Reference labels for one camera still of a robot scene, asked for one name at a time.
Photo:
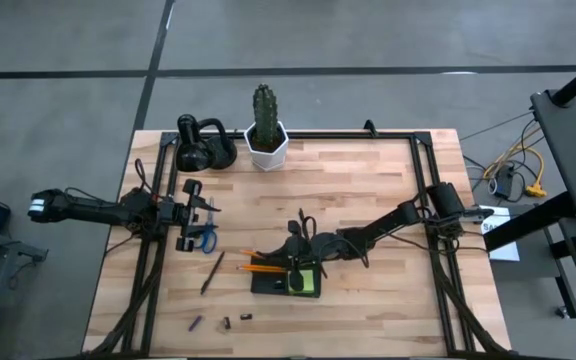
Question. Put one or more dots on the black desk frame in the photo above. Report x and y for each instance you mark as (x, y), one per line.
(528, 220)

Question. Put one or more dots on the green cactus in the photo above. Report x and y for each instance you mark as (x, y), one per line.
(265, 115)

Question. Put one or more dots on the green sticky note pad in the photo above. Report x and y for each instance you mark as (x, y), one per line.
(309, 282)

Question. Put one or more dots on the dark slim pen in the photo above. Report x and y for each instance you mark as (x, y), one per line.
(212, 273)

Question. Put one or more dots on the black mesh desk organizer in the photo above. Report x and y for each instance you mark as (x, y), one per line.
(265, 287)

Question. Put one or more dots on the grey metal stand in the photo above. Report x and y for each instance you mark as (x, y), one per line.
(18, 249)

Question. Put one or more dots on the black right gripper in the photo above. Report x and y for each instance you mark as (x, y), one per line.
(298, 250)

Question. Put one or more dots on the black power brick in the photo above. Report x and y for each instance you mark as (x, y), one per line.
(505, 181)

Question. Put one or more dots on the white paper sheet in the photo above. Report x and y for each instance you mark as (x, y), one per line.
(508, 252)

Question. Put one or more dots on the black desk lamp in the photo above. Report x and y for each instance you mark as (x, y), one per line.
(193, 155)

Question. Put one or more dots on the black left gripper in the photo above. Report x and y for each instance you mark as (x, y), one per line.
(186, 217)

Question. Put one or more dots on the black clamp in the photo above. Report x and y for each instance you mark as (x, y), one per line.
(369, 127)

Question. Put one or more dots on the white hexagonal plant pot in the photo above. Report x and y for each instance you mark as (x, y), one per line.
(268, 159)

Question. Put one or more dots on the grey side desk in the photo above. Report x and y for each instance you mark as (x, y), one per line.
(573, 150)

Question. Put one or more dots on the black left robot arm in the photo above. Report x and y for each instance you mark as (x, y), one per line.
(98, 212)

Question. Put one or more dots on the desk caster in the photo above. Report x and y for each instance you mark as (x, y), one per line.
(562, 312)

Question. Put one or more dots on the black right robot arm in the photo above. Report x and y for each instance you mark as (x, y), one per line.
(383, 225)

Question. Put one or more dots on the black aluminium table frame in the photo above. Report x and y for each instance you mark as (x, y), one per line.
(328, 135)

